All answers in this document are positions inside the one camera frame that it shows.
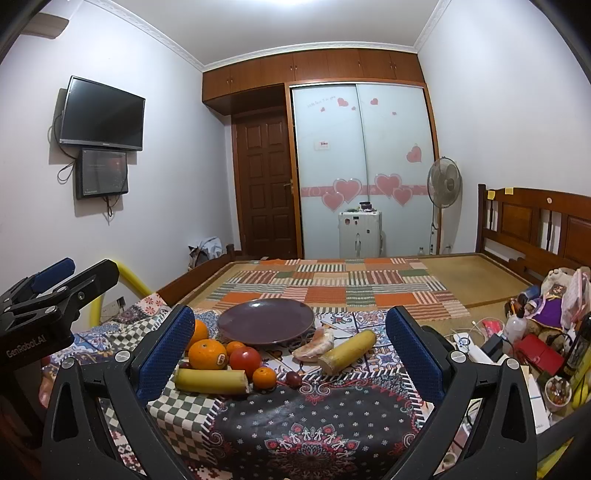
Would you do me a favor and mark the peeled pomelo piece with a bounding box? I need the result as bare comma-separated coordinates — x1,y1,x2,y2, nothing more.
292,325,337,363

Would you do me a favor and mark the yellow banana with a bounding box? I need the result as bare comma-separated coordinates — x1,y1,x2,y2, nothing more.
318,329,377,374
174,368,252,396

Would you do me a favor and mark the clear plastic bottle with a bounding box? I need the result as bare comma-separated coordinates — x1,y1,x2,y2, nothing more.
503,308,529,344

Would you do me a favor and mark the wooden bed headboard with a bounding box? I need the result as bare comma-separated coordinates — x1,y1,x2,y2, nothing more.
477,184,591,287

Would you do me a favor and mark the frosted sliding wardrobe door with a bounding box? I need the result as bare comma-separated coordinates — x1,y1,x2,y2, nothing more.
291,85,366,260
358,83,439,257

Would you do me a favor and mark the purple round plate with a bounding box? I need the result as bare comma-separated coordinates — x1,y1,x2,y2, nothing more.
217,298,315,347

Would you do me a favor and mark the large orange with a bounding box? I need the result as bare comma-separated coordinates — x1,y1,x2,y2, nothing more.
187,318,209,354

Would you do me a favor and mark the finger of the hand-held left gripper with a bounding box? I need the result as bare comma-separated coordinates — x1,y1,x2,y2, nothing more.
7,259,121,320
0,257,77,308

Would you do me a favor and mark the black television cable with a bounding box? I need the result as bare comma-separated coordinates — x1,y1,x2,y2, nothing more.
57,147,78,183

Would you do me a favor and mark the red tomato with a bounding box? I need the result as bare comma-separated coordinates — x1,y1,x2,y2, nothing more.
229,346,262,381

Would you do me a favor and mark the orange with sticker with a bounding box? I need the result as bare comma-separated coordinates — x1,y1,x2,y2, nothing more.
188,339,229,371

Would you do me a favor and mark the purple cloth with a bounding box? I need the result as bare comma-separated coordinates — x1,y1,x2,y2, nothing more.
526,295,578,331

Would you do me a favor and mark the white power strip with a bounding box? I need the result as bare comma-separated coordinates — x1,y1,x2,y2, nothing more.
452,332,491,366

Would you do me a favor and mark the black wall television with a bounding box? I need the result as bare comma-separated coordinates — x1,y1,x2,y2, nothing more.
59,76,146,152

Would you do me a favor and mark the dark glass bottle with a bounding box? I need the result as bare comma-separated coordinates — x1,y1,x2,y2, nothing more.
561,314,591,385

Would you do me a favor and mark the small black wall monitor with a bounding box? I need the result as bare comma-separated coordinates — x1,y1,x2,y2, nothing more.
76,148,129,200

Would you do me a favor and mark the white standing fan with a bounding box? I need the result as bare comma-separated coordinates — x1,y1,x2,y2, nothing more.
426,157,463,254

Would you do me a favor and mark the white air conditioner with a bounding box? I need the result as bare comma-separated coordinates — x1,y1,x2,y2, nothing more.
21,23,65,38

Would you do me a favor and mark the brown wooden door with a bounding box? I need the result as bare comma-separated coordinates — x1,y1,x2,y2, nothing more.
232,111,298,260

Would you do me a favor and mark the printed patchwork cloth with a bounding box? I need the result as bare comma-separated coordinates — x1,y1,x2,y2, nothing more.
41,293,462,480

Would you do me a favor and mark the striped patchwork blanket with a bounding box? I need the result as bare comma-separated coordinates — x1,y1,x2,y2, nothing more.
191,257,471,320

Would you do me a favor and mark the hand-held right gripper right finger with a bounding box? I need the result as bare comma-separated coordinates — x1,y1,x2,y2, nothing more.
385,305,552,480

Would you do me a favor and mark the pile of clothes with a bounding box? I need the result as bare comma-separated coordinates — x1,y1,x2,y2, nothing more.
188,237,228,269

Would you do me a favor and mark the wooden overhead cabinet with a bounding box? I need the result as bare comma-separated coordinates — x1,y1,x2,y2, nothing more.
202,48,428,116

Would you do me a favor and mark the clear cup with snacks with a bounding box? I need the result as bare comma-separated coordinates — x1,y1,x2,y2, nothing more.
545,376,574,412

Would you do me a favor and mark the beige plush toy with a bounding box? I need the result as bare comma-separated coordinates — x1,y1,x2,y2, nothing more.
540,267,578,297

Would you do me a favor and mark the yellow padded tube frame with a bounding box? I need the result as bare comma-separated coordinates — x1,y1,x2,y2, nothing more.
92,261,154,326

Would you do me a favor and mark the black power adapter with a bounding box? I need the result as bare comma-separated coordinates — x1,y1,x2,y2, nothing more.
482,333,509,361

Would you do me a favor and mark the wooden bed side rail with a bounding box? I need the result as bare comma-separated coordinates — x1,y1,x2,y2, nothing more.
157,244,242,306

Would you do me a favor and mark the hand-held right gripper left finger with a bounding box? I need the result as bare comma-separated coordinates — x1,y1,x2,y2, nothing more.
41,305,197,480

